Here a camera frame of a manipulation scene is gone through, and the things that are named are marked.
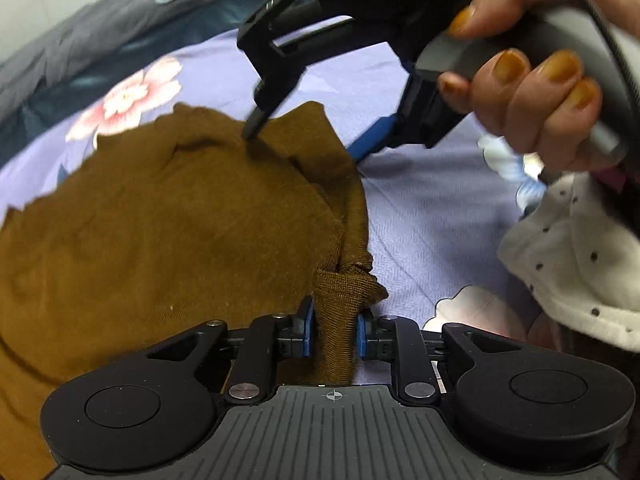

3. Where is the grey quilt with orange patch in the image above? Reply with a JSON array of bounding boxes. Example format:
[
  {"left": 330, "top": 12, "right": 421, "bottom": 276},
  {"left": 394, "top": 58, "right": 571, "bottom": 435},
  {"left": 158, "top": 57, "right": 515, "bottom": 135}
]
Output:
[{"left": 0, "top": 0, "right": 321, "bottom": 136}]

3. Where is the person's right hand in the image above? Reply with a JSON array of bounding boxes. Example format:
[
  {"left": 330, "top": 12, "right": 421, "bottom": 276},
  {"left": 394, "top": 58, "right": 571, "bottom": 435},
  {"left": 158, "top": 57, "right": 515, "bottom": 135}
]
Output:
[{"left": 438, "top": 0, "right": 640, "bottom": 173}]

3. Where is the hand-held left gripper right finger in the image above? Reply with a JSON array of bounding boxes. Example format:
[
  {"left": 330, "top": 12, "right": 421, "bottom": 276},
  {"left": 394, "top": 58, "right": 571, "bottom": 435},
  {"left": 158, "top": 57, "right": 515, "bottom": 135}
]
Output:
[{"left": 354, "top": 307, "right": 501, "bottom": 407}]

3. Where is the white dotted clothing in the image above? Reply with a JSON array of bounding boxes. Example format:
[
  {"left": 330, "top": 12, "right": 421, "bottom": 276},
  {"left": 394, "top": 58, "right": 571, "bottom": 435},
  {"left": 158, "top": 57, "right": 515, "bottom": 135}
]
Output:
[{"left": 497, "top": 172, "right": 640, "bottom": 353}]

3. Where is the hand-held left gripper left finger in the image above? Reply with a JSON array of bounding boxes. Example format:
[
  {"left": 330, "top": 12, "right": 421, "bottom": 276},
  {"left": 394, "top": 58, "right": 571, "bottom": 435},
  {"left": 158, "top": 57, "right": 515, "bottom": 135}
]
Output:
[{"left": 145, "top": 296, "right": 317, "bottom": 406}]

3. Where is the purple floral bedsheet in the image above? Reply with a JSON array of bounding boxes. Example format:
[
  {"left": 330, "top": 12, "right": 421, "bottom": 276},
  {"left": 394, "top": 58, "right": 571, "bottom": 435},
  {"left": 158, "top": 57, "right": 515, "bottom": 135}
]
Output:
[{"left": 0, "top": 27, "right": 566, "bottom": 346}]

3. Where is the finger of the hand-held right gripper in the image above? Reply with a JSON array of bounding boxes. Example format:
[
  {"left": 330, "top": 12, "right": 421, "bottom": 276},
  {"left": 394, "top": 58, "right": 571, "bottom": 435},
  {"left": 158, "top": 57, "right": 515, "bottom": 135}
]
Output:
[
  {"left": 237, "top": 0, "right": 353, "bottom": 141},
  {"left": 346, "top": 74, "right": 468, "bottom": 163}
]

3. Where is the brown knit garment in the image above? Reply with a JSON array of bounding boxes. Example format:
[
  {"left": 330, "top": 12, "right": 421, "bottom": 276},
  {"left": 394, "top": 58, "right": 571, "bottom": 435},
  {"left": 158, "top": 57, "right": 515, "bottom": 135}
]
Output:
[{"left": 0, "top": 101, "right": 388, "bottom": 477}]

